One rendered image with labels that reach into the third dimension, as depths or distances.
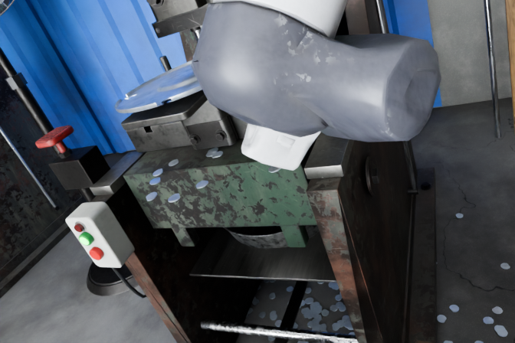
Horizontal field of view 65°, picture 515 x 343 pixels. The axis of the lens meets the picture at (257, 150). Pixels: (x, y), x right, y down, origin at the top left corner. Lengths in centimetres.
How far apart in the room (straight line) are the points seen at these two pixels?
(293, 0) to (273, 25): 2
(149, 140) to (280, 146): 53
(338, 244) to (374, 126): 40
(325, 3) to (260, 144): 17
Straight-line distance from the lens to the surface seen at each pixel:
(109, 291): 173
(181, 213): 86
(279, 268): 97
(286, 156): 42
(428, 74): 31
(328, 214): 63
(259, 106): 28
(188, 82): 70
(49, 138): 92
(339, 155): 63
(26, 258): 232
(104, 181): 90
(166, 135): 87
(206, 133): 78
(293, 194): 70
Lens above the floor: 96
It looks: 26 degrees down
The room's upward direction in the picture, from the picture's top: 21 degrees counter-clockwise
